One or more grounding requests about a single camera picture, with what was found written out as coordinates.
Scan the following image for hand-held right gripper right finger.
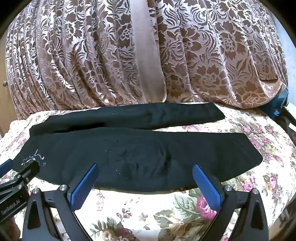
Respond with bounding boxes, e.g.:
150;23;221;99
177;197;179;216
192;164;269;241

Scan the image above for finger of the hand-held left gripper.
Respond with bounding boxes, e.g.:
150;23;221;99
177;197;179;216
0;159;40;186

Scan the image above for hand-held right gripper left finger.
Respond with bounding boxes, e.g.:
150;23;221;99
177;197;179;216
22;163;98;241

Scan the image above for black pants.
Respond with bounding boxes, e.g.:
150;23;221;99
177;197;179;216
12;102;263;193

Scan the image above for floral bed sheet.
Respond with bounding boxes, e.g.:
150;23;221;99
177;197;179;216
0;102;296;241

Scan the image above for wooden cabinet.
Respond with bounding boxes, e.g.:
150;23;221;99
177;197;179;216
0;67;18;137

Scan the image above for blue plastic object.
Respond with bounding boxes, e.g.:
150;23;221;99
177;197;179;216
261;88;289;120

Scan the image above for brown floral curtain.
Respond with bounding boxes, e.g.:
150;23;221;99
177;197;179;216
5;0;288;119

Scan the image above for plain beige curtain panel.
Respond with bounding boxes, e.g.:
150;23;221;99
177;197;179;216
129;0;166;103

